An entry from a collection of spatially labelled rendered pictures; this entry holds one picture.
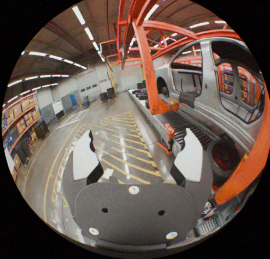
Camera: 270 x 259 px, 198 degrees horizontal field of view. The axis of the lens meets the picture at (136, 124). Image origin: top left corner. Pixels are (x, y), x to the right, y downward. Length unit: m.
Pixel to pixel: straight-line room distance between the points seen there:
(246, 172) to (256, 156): 0.12
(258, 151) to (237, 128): 0.64
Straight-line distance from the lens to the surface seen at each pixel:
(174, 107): 2.08
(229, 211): 1.51
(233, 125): 1.13
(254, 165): 0.60
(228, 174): 1.15
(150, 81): 1.75
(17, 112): 9.61
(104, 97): 7.71
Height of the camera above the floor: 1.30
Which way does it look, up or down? 28 degrees down
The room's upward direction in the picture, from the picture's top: 11 degrees counter-clockwise
